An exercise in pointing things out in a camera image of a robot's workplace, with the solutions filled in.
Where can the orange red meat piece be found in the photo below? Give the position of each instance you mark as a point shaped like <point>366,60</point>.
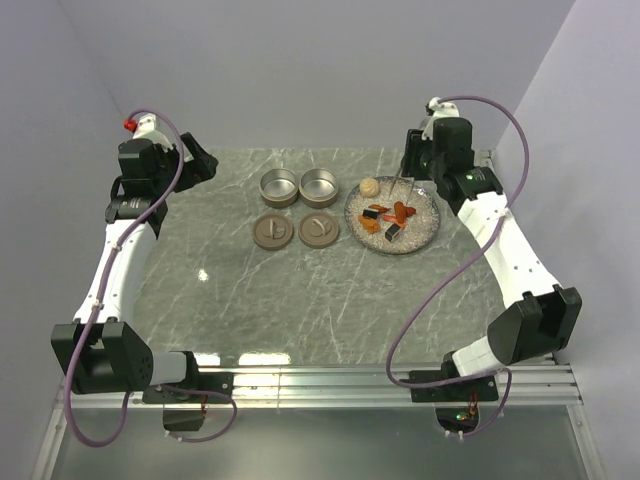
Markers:
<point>402,211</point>

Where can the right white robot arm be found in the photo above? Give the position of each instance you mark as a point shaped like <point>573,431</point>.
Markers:
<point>539,314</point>

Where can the aluminium rail frame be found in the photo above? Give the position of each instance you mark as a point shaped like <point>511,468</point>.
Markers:
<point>305,333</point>

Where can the steel lunch container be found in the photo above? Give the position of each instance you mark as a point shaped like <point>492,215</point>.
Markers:
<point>318,188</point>
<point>278,188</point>

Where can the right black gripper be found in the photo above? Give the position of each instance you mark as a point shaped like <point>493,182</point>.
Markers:
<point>415,144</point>

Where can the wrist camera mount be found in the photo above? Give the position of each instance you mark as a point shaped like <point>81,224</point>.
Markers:
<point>146,128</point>
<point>438,108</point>

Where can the beige steamed bun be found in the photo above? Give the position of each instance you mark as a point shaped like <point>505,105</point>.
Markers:
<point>369,187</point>

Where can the right brown lid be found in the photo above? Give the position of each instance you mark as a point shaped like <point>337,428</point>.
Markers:
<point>318,230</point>

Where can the right steel lunch container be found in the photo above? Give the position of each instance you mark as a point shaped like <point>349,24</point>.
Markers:
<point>318,188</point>

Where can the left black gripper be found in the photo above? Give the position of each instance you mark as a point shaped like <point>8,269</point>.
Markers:
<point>202,166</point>

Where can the red shrimp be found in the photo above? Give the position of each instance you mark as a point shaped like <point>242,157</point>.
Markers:
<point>390,218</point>

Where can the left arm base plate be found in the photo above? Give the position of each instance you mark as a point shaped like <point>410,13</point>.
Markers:
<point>207,388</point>

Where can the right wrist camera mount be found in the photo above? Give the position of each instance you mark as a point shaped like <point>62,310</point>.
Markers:
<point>438,108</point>

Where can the small orange food piece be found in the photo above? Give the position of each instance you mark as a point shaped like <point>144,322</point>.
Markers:
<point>379,208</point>

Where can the left brown lid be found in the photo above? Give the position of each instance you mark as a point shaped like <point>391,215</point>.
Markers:
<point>272,232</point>

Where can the speckled ceramic plate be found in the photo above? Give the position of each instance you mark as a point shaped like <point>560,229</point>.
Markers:
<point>417,231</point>

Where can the left steel lunch container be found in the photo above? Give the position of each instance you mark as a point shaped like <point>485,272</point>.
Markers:
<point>278,188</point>

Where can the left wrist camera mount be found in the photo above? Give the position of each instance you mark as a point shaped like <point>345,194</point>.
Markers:
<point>146,128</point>

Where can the orange fried nugget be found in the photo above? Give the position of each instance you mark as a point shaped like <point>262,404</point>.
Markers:
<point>370,225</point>

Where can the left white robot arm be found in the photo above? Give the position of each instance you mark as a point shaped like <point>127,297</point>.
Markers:
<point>99,351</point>

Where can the brown lid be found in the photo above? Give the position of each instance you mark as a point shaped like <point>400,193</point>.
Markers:
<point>318,230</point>
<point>272,232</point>

